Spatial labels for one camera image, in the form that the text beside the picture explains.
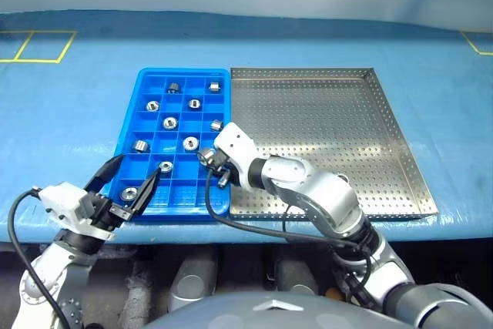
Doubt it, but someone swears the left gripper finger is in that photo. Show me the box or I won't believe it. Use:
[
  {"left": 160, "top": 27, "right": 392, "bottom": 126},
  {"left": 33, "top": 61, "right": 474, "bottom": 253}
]
[
  {"left": 83, "top": 154, "right": 125, "bottom": 195},
  {"left": 129, "top": 166, "right": 163, "bottom": 222}
]

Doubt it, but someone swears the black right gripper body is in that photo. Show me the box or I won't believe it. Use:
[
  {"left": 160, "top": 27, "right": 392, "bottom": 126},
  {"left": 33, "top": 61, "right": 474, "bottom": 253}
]
[{"left": 210, "top": 151, "right": 236, "bottom": 187}]

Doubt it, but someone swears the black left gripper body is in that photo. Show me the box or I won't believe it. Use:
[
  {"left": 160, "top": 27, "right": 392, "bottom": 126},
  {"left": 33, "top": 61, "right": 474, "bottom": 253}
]
[{"left": 86, "top": 193, "right": 132, "bottom": 232}]

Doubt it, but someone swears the blue compartment tray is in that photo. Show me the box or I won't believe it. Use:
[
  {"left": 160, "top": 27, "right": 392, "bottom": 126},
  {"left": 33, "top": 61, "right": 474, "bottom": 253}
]
[{"left": 109, "top": 67, "right": 232, "bottom": 224}]

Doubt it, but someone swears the grey rounded shape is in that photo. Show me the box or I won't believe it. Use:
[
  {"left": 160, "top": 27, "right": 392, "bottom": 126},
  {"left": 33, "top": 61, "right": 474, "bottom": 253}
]
[
  {"left": 275, "top": 257, "right": 319, "bottom": 295},
  {"left": 167, "top": 253, "right": 219, "bottom": 313}
]

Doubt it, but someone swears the perforated metal tray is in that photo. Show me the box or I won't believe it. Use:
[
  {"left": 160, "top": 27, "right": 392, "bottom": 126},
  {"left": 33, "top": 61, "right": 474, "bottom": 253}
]
[{"left": 229, "top": 66, "right": 439, "bottom": 222}]

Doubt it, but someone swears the grey robot torso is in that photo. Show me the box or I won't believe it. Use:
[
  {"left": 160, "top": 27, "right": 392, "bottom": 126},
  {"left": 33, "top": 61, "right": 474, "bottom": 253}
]
[{"left": 142, "top": 292, "right": 409, "bottom": 329}]

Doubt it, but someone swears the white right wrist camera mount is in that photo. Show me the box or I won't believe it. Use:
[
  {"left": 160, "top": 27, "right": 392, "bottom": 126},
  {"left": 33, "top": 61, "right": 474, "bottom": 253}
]
[{"left": 213, "top": 122, "right": 257, "bottom": 191}]

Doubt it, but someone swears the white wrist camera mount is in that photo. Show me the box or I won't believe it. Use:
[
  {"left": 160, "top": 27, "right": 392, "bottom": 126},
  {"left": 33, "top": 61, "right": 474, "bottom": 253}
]
[
  {"left": 38, "top": 183, "right": 116, "bottom": 240},
  {"left": 213, "top": 122, "right": 257, "bottom": 191}
]

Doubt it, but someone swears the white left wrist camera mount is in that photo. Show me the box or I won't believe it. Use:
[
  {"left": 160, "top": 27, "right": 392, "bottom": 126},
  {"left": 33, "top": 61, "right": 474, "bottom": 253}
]
[{"left": 38, "top": 183, "right": 116, "bottom": 240}]

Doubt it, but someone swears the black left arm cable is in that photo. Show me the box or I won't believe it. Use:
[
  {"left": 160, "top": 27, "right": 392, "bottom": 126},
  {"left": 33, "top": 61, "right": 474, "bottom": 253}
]
[{"left": 7, "top": 188, "right": 72, "bottom": 329}]

